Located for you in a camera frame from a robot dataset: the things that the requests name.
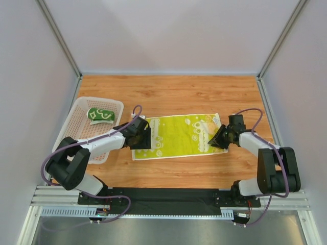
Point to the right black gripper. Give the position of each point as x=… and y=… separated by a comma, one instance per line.
x=223, y=136

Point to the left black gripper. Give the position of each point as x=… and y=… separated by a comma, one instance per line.
x=142, y=136

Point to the yellow green towel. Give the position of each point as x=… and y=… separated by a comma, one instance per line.
x=180, y=136

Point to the green frog pattern towel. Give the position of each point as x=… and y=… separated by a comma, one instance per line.
x=98, y=116

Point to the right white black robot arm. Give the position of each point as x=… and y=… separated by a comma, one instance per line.
x=277, y=171

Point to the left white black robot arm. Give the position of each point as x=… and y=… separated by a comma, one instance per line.
x=68, y=163

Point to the white plastic basket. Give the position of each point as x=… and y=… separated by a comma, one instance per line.
x=78, y=126

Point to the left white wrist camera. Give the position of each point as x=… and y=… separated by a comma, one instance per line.
x=133, y=115

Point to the slotted grey cable duct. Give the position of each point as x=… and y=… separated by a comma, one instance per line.
x=94, y=213

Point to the left aluminium frame post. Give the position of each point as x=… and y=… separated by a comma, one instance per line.
x=58, y=35

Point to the aluminium frame post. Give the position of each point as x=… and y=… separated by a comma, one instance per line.
x=58, y=35
x=283, y=36

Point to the aluminium front rail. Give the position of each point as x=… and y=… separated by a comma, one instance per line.
x=58, y=196

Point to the right aluminium frame post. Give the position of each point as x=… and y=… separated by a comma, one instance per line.
x=283, y=36

